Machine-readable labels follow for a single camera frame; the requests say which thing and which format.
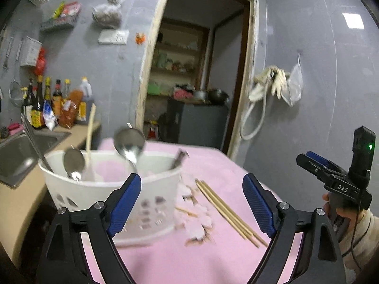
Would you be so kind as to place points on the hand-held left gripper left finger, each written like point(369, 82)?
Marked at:
point(125, 204)

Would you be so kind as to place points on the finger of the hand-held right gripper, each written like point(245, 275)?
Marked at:
point(318, 157)
point(311, 167)

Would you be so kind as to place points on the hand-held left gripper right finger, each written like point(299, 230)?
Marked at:
point(257, 207)

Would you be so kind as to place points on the wooden chopstick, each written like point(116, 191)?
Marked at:
point(228, 214)
point(90, 133)
point(235, 213)
point(220, 209)
point(186, 211)

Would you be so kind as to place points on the white plastic utensil holder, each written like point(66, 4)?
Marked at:
point(88, 195)

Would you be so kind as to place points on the large metal spoon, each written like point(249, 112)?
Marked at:
point(129, 142)

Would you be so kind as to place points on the small metal spoon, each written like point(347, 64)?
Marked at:
point(74, 160)

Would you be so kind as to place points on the person's right forearm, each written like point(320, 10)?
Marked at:
point(365, 245)

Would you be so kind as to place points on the person's right hand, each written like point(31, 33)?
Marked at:
point(351, 214)

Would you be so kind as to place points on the white mesh bag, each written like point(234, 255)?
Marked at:
point(296, 80)

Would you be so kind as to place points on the pink floral tablecloth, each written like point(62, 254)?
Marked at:
point(192, 260)

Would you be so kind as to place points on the cream rubber gloves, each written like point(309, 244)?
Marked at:
point(278, 82)

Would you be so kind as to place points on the beige kitchen counter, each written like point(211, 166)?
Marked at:
point(23, 210)

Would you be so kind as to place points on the grey cabinet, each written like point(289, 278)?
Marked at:
point(195, 124)

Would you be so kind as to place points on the white blue packet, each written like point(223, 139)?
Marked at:
point(49, 118)

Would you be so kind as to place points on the steel sink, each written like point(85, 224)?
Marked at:
point(20, 153)

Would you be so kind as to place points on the black cooking pot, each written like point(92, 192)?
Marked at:
point(218, 95)

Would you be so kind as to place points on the green box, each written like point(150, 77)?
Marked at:
point(155, 88)

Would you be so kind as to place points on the pink cloth item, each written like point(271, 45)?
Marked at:
point(182, 93)

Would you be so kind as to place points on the steel cooking pot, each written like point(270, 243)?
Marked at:
point(200, 95)

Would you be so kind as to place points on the dark bottle red label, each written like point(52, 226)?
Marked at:
point(57, 99)

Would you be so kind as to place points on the slim bottle yellow cap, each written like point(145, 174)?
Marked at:
point(67, 90)

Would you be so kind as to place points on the dark bottle yellow label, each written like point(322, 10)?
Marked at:
point(38, 109)

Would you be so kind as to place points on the pink dish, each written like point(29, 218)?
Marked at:
point(14, 126)

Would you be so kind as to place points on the dark bottle yellow cap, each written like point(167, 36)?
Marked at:
point(47, 91)

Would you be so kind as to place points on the dark bottle white label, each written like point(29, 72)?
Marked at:
point(27, 103)

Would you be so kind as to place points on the dark scrubber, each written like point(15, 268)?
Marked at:
point(3, 132)

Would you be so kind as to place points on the hanging mesh strainer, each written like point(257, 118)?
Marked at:
point(15, 94)

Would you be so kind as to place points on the wooden shelf unit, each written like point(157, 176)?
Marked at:
point(174, 50)

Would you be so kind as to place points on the red plastic bag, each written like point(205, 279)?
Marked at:
point(41, 62)

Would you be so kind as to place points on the hanging metal utensil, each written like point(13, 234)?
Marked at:
point(6, 60)

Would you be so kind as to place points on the plastic bag of dried goods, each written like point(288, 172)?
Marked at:
point(106, 13)

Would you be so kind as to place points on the red white packet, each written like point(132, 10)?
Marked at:
point(71, 9)

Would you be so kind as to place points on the yellow green packet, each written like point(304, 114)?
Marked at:
point(57, 10)

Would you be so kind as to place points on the wooden door frame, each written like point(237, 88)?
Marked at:
point(145, 74)

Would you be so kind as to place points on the orange wall hook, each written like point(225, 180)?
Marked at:
point(140, 38)

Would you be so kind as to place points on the wall switch socket plate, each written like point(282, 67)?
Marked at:
point(114, 37)

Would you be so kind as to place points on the white wall box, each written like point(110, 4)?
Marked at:
point(29, 51)

